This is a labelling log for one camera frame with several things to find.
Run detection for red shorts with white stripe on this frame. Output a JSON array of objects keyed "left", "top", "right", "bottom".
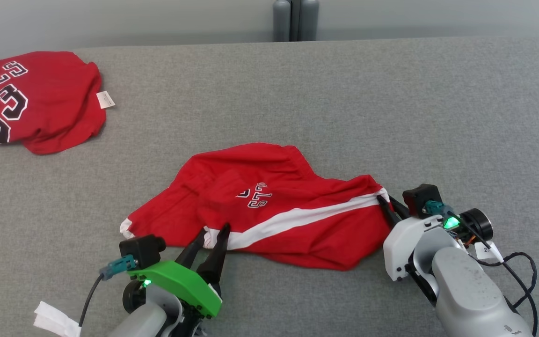
[{"left": 119, "top": 142, "right": 394, "bottom": 271}]

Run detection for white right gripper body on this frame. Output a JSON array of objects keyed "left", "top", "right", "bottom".
[{"left": 383, "top": 215, "right": 444, "bottom": 282}]

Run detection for white paper cable label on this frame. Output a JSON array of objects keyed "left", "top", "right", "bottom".
[
  {"left": 474, "top": 241, "right": 504, "bottom": 263},
  {"left": 34, "top": 301, "right": 82, "bottom": 337}
]

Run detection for black cable with teal plug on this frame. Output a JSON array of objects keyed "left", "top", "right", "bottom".
[
  {"left": 425, "top": 200, "right": 539, "bottom": 337},
  {"left": 78, "top": 255, "right": 138, "bottom": 328}
]

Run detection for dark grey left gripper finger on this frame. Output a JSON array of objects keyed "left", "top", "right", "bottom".
[
  {"left": 197, "top": 223, "right": 231, "bottom": 285},
  {"left": 175, "top": 228, "right": 207, "bottom": 269}
]

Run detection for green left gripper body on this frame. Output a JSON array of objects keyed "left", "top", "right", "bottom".
[{"left": 140, "top": 260, "right": 223, "bottom": 319}]

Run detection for red jersey with white sleeves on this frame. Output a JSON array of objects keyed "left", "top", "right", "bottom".
[{"left": 0, "top": 51, "right": 116, "bottom": 155}]

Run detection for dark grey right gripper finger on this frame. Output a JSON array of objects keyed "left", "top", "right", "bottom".
[
  {"left": 388, "top": 195, "right": 411, "bottom": 220},
  {"left": 377, "top": 194, "right": 401, "bottom": 228}
]

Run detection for grey partition post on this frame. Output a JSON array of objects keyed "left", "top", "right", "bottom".
[{"left": 272, "top": 0, "right": 320, "bottom": 42}]

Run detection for grey fabric sofa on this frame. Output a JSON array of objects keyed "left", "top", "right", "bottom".
[{"left": 0, "top": 37, "right": 539, "bottom": 337}]

